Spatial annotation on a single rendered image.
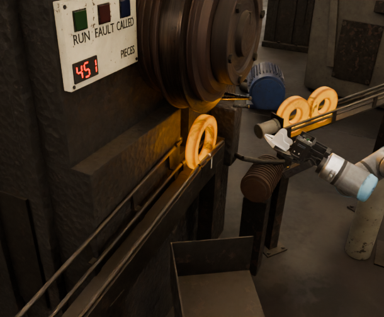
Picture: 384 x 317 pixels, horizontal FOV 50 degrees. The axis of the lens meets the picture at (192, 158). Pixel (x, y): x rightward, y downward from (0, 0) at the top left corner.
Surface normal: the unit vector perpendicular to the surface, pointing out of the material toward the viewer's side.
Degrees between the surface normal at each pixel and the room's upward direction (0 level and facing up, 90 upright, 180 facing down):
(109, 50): 90
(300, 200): 0
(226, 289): 5
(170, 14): 71
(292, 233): 0
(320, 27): 90
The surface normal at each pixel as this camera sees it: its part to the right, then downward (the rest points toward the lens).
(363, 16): -0.65, 0.36
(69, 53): 0.90, 0.25
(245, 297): 0.04, -0.82
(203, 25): 0.03, 0.28
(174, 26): -0.42, 0.24
